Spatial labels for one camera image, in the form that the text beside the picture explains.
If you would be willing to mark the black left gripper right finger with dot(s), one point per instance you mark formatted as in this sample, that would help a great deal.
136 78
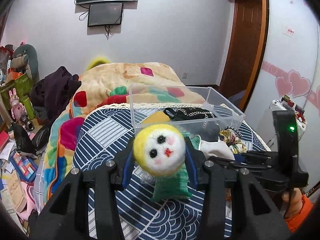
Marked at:
254 214

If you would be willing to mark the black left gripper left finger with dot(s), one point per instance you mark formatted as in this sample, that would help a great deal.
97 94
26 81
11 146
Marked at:
65 216

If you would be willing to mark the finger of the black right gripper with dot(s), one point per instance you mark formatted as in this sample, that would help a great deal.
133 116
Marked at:
259 163

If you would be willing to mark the white drawstring pouch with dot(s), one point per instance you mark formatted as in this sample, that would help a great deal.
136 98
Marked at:
216 149

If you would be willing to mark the green knitted doll yellow head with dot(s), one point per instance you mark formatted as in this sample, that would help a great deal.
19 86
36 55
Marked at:
160 151

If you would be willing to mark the orange sleeve forearm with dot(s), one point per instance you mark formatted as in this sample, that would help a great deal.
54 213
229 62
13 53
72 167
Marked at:
294 222

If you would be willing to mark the right hand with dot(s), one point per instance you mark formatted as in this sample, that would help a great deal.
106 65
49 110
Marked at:
293 199

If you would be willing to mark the yellow floral scrunchie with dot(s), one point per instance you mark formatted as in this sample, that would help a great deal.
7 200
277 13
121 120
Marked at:
233 138

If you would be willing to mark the white suitcase with stickers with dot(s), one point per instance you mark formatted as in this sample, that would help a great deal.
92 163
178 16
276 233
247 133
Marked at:
282 115

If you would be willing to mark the navy patterned cushion cloth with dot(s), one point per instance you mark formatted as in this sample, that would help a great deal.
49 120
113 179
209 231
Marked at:
106 132

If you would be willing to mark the clear plastic storage box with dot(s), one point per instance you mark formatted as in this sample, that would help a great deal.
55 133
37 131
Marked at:
145 100

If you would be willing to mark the white wardrobe with hearts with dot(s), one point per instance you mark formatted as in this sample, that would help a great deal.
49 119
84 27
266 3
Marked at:
291 66

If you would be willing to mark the brown wooden door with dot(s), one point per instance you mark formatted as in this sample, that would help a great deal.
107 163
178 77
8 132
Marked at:
246 50

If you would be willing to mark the green bottle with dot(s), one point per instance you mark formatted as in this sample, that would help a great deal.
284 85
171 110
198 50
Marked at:
28 107

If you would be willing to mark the pink rabbit figurine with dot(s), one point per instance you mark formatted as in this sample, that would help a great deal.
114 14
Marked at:
18 111

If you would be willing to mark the dark purple clothing pile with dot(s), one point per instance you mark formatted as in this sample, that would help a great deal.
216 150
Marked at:
50 96

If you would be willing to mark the colourful patchwork fleece blanket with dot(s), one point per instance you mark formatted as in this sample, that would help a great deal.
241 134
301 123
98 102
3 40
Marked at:
106 84

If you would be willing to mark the green cardboard box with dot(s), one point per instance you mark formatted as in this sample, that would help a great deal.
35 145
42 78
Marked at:
23 85

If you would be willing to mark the grey green plush toy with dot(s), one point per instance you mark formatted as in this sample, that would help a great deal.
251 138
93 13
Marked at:
25 59

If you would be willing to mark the black chain bag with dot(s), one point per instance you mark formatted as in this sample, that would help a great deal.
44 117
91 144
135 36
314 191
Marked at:
188 113

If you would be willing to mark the small wall monitor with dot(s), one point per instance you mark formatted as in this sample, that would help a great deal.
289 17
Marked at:
108 13

